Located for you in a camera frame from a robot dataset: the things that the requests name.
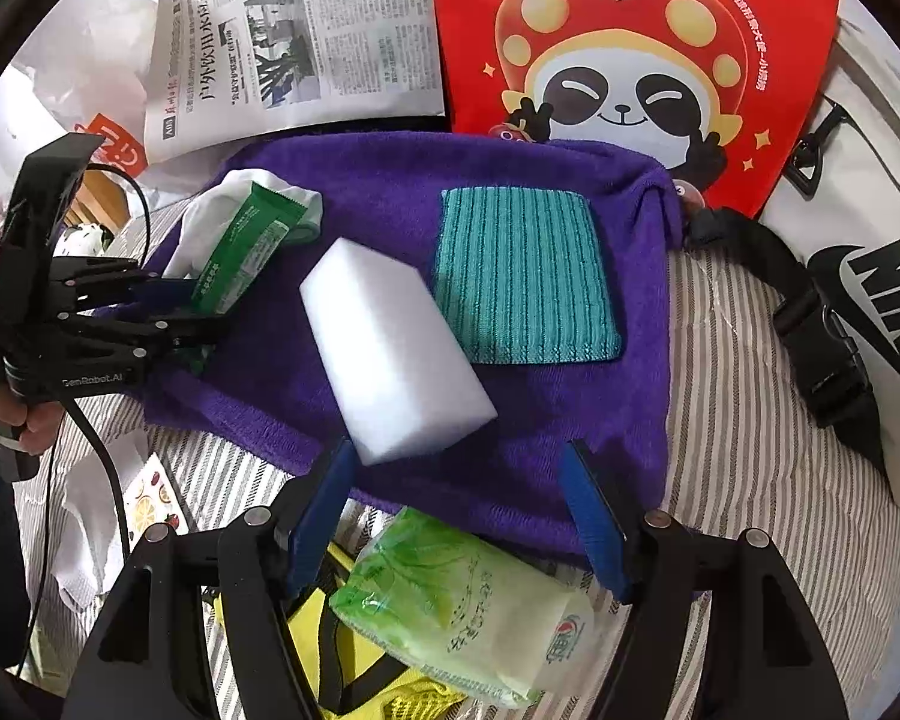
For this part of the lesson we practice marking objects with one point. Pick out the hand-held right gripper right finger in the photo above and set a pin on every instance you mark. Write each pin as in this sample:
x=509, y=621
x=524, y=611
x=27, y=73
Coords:
x=592, y=517

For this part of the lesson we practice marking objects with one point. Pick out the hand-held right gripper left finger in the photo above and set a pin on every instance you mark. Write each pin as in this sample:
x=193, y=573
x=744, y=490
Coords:
x=319, y=517

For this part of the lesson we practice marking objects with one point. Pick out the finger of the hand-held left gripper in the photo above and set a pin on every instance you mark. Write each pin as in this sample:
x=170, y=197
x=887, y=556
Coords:
x=157, y=334
x=169, y=291

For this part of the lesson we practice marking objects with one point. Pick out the white sock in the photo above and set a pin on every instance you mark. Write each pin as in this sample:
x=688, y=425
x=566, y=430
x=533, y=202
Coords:
x=210, y=214

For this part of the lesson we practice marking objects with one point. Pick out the green packet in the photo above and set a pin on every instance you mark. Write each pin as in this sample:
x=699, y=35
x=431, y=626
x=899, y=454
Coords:
x=247, y=247

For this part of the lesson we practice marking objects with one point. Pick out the purple towel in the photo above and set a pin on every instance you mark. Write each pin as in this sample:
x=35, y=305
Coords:
x=555, y=420

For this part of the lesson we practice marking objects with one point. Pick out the yellow mesh bag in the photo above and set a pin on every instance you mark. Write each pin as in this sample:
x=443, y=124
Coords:
x=315, y=637

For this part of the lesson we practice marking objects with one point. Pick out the light green tissue pack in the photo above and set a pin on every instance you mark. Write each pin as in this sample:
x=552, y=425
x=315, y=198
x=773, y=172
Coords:
x=465, y=607

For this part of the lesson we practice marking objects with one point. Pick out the fruit print packet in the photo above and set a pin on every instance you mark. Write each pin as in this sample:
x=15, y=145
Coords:
x=154, y=499

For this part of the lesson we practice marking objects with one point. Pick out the white sponge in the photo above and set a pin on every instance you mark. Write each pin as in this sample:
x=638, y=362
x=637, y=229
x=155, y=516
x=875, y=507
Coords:
x=390, y=352

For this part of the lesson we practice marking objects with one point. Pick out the white textured cloth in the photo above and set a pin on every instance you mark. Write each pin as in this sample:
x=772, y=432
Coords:
x=82, y=517

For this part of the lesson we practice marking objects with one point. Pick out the teal striped cloth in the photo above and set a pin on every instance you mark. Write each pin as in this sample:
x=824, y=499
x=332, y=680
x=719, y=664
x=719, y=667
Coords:
x=525, y=277

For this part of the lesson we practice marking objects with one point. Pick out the person's left hand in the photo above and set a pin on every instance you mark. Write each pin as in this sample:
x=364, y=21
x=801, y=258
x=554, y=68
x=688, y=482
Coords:
x=41, y=431

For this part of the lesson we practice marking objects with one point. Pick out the white plastic shopping bag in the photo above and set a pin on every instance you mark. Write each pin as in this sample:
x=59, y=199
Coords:
x=52, y=105

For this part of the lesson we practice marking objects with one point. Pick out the newspaper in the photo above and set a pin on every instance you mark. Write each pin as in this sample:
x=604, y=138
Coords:
x=292, y=37

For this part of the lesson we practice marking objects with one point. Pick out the white waist bag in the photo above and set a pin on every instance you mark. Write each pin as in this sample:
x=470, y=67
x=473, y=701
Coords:
x=855, y=255

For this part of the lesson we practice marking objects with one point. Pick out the red paper bag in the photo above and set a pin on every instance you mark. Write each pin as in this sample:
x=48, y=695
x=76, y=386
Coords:
x=645, y=52

